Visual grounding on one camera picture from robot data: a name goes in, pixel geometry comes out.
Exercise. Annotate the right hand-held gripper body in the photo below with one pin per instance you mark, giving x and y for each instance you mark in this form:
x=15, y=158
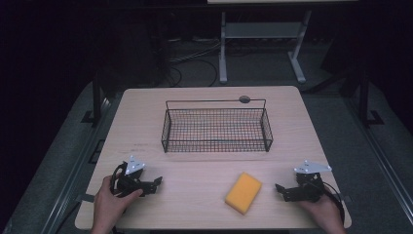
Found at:
x=308, y=187

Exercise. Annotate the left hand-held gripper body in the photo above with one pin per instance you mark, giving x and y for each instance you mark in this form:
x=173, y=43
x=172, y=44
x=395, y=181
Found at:
x=133, y=166

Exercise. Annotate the yellow sponge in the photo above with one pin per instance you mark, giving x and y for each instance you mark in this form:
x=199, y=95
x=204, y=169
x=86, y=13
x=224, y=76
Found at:
x=243, y=193

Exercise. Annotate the person's right hand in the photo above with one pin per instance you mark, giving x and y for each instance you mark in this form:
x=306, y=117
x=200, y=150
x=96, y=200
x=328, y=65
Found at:
x=324, y=213

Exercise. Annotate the person's left hand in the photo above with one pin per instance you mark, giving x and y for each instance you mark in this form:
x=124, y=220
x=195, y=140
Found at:
x=108, y=208

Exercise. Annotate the dark round table grommet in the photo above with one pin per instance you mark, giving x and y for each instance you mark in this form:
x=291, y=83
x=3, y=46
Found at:
x=244, y=99

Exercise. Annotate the white metal stand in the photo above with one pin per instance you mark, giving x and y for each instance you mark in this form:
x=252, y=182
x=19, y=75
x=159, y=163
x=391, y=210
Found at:
x=259, y=30

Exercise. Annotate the grey floor rail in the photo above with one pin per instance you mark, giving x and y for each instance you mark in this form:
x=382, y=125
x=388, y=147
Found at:
x=383, y=162
x=78, y=165

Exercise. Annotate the black metal post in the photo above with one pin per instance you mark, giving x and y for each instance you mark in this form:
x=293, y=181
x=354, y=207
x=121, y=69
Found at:
x=364, y=97
x=96, y=97

